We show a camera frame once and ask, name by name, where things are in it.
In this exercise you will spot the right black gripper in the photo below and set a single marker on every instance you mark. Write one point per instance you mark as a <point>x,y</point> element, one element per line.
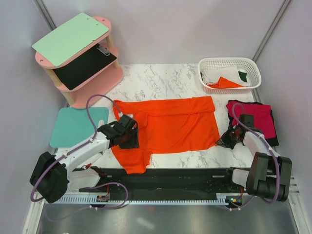
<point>224,142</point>

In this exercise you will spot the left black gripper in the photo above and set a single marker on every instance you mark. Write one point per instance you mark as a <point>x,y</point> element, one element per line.
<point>134,143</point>

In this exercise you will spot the orange t shirt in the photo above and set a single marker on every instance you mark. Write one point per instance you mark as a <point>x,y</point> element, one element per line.
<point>167,127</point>
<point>224,83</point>

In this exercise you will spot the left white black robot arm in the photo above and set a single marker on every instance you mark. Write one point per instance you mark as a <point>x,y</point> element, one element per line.
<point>55,175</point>

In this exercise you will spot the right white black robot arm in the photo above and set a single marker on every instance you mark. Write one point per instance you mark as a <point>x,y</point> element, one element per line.
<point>269,174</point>

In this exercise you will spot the red white pen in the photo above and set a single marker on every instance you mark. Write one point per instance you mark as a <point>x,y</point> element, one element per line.
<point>94,159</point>

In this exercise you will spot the teal cutting board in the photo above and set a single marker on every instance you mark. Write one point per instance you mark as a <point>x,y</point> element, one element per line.
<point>72,127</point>

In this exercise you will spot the folded black t shirt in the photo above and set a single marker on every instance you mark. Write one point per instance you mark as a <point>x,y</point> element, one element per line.
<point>274,142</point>

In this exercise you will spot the pink two tier shelf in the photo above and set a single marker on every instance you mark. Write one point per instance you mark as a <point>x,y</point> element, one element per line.
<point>100,83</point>

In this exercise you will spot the white plastic laundry basket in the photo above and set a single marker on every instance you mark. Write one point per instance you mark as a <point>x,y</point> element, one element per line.
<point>243,64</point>

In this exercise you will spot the dark green cloth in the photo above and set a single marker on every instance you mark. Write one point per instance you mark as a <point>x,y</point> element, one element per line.
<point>243,76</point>

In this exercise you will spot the black clipboard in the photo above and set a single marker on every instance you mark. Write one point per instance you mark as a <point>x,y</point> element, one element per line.
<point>83,67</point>

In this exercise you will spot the mint green board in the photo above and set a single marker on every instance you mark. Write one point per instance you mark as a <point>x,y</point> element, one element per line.
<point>69,39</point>

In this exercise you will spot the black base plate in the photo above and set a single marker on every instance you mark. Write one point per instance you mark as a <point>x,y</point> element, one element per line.
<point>165,184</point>

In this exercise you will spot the white cable duct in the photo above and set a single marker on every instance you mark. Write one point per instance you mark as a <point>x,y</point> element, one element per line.
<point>93,199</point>

